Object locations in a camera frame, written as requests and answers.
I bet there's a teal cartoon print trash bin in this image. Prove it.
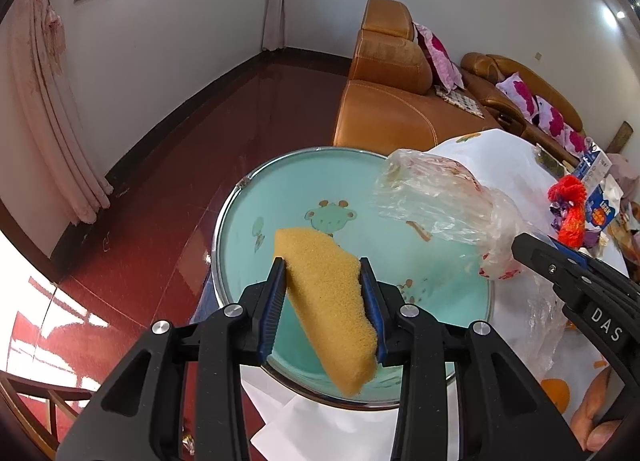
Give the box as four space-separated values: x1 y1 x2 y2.
212 146 496 412

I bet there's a wooden board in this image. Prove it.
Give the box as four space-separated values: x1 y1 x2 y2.
610 121 634 153

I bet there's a clear plastic bag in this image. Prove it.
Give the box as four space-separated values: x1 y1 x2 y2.
370 148 571 377

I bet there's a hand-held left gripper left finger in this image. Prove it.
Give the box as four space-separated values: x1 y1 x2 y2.
54 257 288 461

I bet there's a red and blue wrapper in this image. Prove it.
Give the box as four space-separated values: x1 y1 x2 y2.
556 204 587 247

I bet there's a wooden chair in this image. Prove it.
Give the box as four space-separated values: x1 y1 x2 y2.
0 370 97 453

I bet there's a red pompon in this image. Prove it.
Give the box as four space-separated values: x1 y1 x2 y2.
547 176 588 206

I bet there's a pink cloth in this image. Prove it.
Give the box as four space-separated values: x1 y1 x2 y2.
607 154 640 194

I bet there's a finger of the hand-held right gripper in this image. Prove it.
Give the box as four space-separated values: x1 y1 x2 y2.
511 232 601 303
547 235 592 268

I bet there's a blue and white box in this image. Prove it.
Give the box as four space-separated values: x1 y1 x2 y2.
570 148 613 192

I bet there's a pink floral pillow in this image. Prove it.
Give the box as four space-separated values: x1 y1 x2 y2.
414 21 467 93
495 72 540 123
532 95 587 153

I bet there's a white printed tablecloth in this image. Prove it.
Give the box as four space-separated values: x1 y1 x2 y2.
245 128 632 453

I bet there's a checkered cloth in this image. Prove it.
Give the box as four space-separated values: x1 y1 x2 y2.
434 85 485 118

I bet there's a person's right hand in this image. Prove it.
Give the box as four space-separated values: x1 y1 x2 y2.
570 366 632 453

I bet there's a green packet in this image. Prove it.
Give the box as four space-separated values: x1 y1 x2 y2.
532 144 569 175

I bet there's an orange leather sofa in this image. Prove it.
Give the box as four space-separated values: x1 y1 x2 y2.
332 0 501 152
460 52 586 162

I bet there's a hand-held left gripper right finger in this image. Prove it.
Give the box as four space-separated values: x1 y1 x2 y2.
357 257 584 461

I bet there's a yellow sponge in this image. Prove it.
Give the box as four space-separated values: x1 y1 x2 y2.
273 227 379 398

